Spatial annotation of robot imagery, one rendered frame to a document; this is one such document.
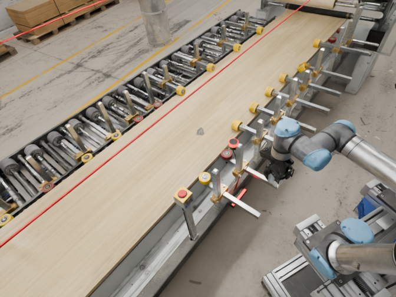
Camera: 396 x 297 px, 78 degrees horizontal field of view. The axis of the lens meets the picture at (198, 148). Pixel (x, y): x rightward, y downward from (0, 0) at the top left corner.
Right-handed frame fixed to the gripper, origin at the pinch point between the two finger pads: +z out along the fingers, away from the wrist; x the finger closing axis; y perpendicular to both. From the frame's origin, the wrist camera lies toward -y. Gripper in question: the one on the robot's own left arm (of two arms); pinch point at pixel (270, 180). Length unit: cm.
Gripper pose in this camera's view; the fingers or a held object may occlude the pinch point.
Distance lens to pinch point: 113.5
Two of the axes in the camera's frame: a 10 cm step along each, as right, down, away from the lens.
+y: 4.5, 6.4, -6.2
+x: 8.9, -3.9, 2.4
